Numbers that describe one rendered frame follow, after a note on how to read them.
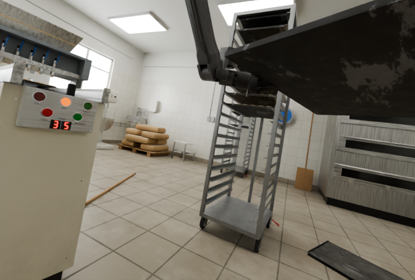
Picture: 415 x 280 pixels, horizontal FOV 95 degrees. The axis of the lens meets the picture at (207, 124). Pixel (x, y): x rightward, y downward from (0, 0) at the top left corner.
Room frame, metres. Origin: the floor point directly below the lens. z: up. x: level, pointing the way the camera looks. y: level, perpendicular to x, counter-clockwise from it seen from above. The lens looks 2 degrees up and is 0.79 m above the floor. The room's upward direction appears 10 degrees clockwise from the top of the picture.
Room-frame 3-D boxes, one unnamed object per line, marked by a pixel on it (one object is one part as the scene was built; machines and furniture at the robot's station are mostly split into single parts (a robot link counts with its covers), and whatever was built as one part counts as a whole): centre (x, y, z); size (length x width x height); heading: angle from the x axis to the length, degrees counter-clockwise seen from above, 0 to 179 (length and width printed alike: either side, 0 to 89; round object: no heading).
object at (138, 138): (4.85, 1.60, 0.34); 0.72 x 0.42 x 0.15; 70
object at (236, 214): (1.73, -0.42, 0.93); 0.64 x 0.51 x 1.78; 152
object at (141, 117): (5.77, 2.07, 0.92); 1.00 x 0.36 x 1.11; 66
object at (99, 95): (1.42, 1.30, 0.87); 2.01 x 0.03 x 0.07; 56
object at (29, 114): (0.75, 0.57, 0.77); 0.24 x 0.04 x 0.14; 146
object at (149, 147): (4.94, 1.23, 0.19); 0.72 x 0.42 x 0.15; 160
